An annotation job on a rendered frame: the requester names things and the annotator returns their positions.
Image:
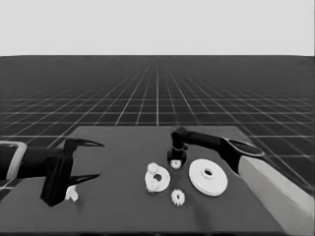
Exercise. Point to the small white toothed gear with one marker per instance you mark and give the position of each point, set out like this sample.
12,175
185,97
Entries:
173,165

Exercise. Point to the white round carrier with pins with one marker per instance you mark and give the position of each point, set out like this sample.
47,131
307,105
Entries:
165,179

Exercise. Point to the small white T-shaped piece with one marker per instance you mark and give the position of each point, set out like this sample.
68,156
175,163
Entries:
72,195

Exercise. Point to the large thick white disc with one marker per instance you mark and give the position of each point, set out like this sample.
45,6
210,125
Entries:
210,185

